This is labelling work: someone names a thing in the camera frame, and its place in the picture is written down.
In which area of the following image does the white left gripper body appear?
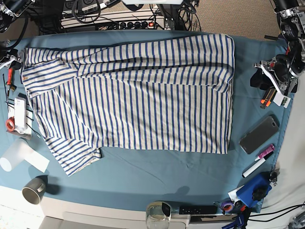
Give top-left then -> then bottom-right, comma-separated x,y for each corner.
253,59 -> 298,108

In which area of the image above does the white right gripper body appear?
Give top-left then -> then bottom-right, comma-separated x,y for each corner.
0,49 -> 24,69

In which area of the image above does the blue white striped T-shirt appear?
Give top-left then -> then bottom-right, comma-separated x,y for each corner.
21,34 -> 234,176

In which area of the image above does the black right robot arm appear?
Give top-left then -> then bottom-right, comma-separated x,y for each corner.
0,0 -> 35,70

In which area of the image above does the orange black utility knife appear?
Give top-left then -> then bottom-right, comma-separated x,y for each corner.
260,87 -> 276,109

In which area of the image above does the smartphone in clear case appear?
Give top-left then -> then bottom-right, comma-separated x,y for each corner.
239,115 -> 279,154

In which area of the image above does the white plastic screw box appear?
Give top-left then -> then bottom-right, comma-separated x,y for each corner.
14,97 -> 26,134

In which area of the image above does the pink marker pen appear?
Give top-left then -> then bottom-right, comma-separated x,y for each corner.
255,144 -> 275,161

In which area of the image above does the red tape roll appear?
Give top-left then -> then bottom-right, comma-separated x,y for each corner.
5,117 -> 15,132

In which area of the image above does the white board marker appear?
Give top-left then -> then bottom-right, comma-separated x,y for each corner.
242,152 -> 274,178

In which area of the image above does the translucent white plastic cup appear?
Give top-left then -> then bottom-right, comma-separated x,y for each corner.
0,138 -> 34,172

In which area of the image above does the blue clamp tool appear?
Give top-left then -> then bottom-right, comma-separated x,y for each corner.
236,172 -> 272,208

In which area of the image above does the purple tape roll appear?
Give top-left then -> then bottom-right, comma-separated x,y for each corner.
221,201 -> 234,213

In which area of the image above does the black power strip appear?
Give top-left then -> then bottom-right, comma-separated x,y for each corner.
96,21 -> 157,31

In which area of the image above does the grey metal mug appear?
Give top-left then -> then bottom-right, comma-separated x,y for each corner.
21,177 -> 47,205

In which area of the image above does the blue table cloth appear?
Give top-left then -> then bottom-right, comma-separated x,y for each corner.
0,31 -> 290,211

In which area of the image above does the black remote control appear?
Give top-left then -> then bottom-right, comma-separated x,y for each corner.
179,206 -> 218,215

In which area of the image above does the clear glass jar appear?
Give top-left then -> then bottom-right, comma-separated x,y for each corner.
146,201 -> 172,229

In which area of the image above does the red handled screwdriver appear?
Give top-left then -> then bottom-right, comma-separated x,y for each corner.
7,68 -> 16,94

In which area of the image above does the black cable tie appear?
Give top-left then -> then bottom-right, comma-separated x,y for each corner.
26,120 -> 41,138

